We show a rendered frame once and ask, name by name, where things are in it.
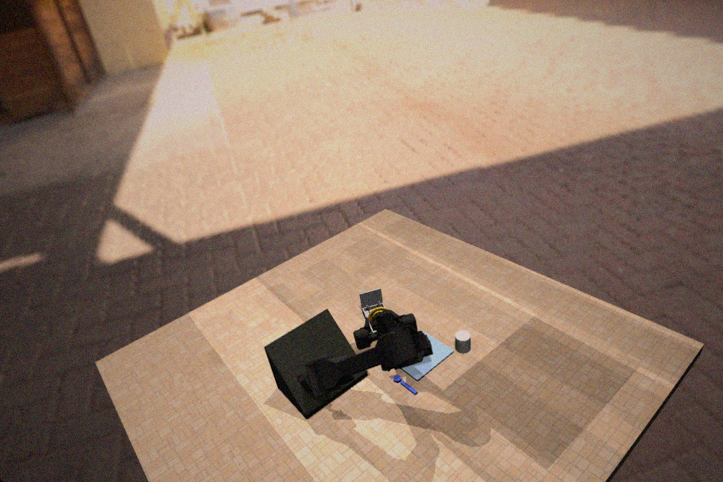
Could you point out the yellow plate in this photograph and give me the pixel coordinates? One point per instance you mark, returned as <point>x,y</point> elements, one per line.
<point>375,311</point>

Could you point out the light blue mat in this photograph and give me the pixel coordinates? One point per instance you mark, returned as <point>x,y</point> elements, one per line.
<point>421,369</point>

